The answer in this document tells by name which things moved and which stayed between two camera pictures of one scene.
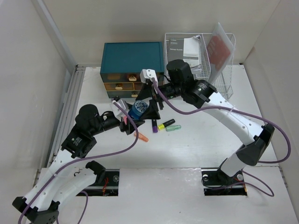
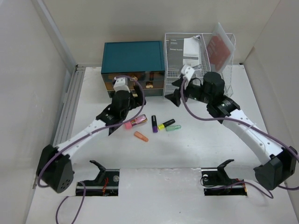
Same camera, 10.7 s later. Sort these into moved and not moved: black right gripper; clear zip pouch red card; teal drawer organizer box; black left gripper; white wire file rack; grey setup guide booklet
Moved: black left gripper; black right gripper
Not moved: teal drawer organizer box; clear zip pouch red card; grey setup guide booklet; white wire file rack
